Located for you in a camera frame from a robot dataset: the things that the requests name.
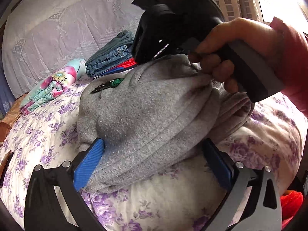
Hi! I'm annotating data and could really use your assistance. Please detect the purple floral bedspread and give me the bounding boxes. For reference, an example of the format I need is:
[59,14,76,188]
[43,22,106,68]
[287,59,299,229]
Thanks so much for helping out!
[0,76,307,231]

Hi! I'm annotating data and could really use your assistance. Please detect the folded dark blue jeans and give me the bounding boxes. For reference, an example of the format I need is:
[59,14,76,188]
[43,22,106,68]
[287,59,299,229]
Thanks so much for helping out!
[85,48,132,78]

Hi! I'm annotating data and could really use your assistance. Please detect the folded red garment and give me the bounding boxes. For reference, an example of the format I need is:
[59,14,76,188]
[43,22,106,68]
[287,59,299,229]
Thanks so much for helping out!
[106,58,138,72]

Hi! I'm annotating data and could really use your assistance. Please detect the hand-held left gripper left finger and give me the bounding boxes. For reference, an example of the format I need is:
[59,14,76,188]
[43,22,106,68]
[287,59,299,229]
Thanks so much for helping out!
[24,138,106,231]

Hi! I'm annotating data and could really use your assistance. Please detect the folded turquoise floral blanket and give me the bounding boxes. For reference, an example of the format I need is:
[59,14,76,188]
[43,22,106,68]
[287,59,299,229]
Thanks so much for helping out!
[20,58,87,115]

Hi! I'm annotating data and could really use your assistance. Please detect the grey headboard cover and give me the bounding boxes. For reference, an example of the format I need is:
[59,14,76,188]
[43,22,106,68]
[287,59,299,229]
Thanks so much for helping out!
[1,0,193,100]

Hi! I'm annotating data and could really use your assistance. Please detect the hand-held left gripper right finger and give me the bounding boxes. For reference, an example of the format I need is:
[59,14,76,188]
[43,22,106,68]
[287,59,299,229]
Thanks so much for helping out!
[202,139,282,231]

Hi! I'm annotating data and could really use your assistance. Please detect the red cloth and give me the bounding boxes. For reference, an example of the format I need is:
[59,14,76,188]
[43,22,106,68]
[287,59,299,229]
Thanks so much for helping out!
[280,190,304,218]

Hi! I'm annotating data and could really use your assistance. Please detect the person's right hand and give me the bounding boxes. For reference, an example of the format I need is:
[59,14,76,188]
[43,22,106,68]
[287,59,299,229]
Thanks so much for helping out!
[188,17,278,94]

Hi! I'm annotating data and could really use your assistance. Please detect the grey sweatshirt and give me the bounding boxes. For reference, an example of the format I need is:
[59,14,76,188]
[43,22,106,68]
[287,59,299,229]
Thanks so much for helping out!
[76,54,256,194]

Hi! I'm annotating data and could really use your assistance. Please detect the brown cloth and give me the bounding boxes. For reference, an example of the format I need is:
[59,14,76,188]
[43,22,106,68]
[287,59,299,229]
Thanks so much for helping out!
[0,96,27,143]

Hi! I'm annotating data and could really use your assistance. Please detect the person's right forearm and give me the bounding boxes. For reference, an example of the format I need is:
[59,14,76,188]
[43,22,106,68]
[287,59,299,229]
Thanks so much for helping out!
[269,17,308,117]

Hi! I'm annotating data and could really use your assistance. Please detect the beige checked curtain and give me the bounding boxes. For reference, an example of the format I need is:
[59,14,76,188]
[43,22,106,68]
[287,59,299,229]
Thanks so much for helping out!
[209,0,263,23]

